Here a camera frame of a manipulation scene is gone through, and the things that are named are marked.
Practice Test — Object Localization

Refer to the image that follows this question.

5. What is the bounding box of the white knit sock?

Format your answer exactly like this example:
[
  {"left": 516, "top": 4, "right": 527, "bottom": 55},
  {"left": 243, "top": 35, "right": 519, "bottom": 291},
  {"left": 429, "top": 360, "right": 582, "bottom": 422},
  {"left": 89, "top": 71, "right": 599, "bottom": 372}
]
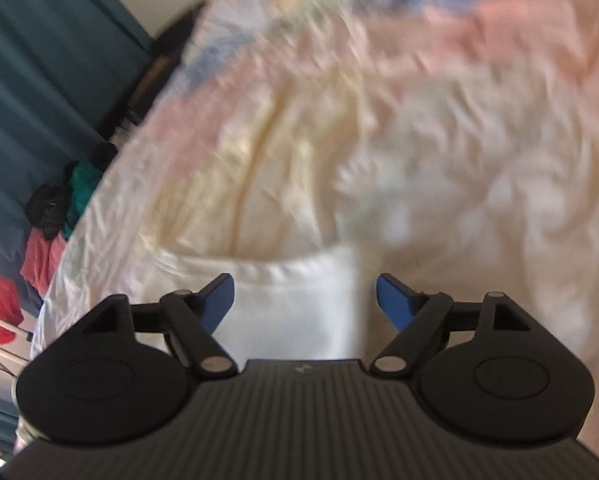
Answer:
[{"left": 152, "top": 244, "right": 373, "bottom": 362}]

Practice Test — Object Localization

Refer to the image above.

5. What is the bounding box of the white garment steamer stand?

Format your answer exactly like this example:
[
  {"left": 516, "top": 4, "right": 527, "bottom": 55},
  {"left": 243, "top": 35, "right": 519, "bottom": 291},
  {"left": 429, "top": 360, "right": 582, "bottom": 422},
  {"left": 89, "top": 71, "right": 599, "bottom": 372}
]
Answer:
[{"left": 0, "top": 307, "right": 35, "bottom": 377}]

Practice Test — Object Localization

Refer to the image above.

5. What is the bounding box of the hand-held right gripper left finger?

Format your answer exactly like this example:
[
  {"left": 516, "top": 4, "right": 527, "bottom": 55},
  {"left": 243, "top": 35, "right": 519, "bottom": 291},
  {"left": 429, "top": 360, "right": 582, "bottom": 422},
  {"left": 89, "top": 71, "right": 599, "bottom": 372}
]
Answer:
[{"left": 77, "top": 273, "right": 239, "bottom": 380}]

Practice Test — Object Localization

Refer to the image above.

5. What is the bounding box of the green cloth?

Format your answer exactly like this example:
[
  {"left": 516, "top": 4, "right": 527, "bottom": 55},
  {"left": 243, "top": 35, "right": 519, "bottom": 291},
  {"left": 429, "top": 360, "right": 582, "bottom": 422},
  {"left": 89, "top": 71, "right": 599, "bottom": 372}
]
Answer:
[{"left": 62, "top": 160, "right": 105, "bottom": 238}]

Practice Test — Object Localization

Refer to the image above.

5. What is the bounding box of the pastel bed sheet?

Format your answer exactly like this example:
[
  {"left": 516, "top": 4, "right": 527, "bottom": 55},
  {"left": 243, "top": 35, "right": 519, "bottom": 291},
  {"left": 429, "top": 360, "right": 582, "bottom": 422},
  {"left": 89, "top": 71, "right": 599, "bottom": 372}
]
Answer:
[{"left": 14, "top": 0, "right": 599, "bottom": 466}]

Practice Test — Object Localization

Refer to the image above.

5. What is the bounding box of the dark wooden furniture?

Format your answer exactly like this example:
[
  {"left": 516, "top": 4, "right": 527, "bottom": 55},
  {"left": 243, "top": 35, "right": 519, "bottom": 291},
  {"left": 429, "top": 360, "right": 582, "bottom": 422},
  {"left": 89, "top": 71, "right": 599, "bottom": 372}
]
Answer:
[{"left": 97, "top": 2, "right": 205, "bottom": 146}]

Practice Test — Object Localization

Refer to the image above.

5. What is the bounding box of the teal curtain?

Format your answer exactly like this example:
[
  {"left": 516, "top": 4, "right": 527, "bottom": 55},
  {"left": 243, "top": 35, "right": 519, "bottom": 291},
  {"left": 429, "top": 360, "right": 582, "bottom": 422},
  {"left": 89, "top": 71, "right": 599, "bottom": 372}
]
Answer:
[{"left": 0, "top": 0, "right": 155, "bottom": 288}]

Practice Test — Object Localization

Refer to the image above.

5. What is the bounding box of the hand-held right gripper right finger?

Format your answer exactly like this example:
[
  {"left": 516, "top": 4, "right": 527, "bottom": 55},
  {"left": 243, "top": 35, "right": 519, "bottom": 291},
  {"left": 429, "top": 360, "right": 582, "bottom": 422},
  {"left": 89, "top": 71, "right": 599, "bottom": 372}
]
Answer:
[{"left": 369, "top": 273, "right": 533, "bottom": 376}]

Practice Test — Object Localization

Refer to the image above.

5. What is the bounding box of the pink cloth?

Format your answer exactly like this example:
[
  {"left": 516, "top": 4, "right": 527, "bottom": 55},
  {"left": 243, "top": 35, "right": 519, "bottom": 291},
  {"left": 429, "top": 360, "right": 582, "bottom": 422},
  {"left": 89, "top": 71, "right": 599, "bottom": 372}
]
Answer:
[{"left": 20, "top": 230, "right": 68, "bottom": 295}]

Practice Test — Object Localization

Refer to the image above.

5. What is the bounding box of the black cloth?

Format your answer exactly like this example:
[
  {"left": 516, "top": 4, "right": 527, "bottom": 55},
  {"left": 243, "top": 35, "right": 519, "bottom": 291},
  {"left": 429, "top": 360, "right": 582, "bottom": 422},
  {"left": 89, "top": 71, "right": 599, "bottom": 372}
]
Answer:
[{"left": 27, "top": 185, "right": 73, "bottom": 241}]

